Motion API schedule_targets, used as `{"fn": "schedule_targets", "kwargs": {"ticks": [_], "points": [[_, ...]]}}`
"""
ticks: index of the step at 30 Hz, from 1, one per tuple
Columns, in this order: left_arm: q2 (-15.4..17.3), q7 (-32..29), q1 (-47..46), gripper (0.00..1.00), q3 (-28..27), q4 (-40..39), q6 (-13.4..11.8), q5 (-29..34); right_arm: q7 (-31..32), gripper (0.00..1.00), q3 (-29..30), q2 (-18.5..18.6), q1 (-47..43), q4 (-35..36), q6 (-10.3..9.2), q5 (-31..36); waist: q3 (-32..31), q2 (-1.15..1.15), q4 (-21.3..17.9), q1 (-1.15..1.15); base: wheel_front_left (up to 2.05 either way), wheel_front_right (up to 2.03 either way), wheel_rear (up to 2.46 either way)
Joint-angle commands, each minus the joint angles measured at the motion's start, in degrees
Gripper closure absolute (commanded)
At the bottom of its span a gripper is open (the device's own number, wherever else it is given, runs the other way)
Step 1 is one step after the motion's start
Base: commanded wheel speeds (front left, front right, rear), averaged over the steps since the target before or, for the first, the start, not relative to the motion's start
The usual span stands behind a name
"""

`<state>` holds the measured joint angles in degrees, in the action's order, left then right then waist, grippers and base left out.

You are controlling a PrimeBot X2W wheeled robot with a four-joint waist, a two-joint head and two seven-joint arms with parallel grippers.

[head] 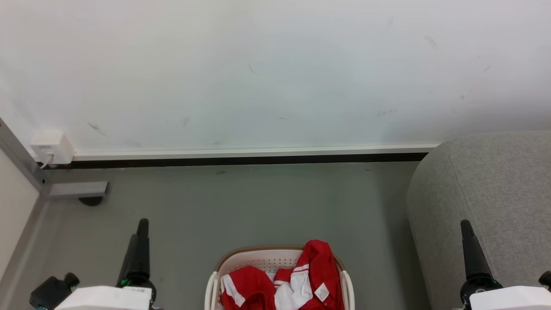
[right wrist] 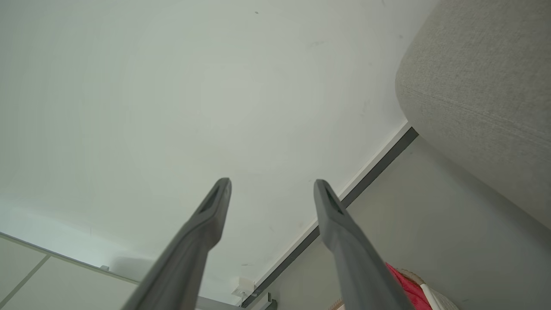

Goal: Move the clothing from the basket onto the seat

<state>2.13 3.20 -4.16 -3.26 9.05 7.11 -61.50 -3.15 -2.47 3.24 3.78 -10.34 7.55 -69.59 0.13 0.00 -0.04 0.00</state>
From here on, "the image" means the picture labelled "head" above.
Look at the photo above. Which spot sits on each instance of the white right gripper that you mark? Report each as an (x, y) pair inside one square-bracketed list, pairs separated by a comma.
[(508, 299)]

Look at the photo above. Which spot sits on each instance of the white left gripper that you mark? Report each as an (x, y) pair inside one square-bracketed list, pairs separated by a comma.
[(105, 298)]

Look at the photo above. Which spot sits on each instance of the red shorts with white stripe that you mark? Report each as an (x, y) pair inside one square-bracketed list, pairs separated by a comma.
[(252, 288)]

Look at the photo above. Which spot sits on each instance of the red white jersey with label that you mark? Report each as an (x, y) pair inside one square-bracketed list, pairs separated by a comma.
[(320, 262)]

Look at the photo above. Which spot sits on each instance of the grey fabric sofa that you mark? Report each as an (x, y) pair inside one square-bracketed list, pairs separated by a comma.
[(495, 193)]

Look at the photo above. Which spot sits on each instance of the white plastic laundry basket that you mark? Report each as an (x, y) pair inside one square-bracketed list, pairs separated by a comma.
[(258, 260)]

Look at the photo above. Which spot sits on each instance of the white and black baseboard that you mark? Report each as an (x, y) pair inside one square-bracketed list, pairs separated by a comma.
[(241, 156)]

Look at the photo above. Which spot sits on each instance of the black round frame foot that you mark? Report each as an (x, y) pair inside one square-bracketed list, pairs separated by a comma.
[(91, 200)]

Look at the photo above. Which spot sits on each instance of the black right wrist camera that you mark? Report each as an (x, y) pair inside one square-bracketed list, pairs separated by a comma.
[(546, 280)]

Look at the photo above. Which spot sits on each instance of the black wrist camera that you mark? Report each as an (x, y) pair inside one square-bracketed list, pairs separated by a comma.
[(51, 290), (546, 280)]

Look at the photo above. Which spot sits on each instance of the grey metal frame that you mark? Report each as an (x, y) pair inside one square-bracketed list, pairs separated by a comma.
[(77, 189)]

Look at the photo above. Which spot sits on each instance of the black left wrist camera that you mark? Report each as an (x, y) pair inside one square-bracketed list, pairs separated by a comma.
[(51, 290)]

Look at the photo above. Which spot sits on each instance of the white wall socket box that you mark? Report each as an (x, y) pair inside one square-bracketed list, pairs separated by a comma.
[(51, 146)]

